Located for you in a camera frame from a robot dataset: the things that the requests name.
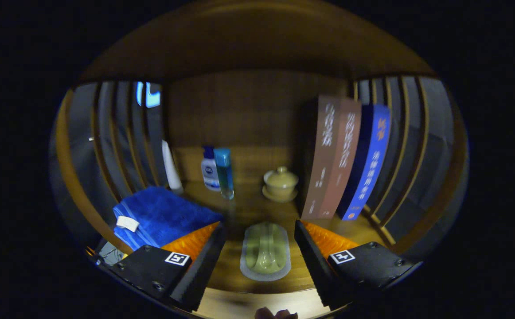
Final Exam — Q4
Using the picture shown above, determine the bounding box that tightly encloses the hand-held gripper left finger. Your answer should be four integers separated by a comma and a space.
102, 222, 227, 312

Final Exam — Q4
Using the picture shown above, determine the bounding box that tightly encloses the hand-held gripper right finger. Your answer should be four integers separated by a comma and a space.
295, 220, 423, 308

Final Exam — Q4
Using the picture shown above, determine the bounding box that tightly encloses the wooden countertop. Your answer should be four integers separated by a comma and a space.
169, 177, 395, 293

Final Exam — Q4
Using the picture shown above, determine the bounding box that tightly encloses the wooden cabinet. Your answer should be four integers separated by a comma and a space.
49, 0, 469, 317

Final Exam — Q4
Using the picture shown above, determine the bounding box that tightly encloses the blue folded towel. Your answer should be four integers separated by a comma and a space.
113, 186, 222, 251

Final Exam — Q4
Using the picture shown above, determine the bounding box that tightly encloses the beige lidded teacup with saucer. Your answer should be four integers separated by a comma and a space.
262, 166, 299, 203

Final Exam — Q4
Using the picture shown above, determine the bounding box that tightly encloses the white bottle with blue cap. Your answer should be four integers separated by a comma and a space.
200, 146, 221, 192

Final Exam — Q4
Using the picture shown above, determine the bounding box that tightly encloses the teal clear bottle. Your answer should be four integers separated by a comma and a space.
214, 148, 235, 200

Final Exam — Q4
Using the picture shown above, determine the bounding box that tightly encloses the white tube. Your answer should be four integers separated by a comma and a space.
161, 140, 183, 195

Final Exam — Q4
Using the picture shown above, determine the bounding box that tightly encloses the dark brown book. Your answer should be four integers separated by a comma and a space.
301, 94, 342, 220

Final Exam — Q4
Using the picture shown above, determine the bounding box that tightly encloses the reddish brown book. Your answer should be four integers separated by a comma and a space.
320, 98, 362, 219

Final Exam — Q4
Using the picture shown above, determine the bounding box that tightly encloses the blue book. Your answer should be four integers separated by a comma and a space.
337, 104, 392, 221

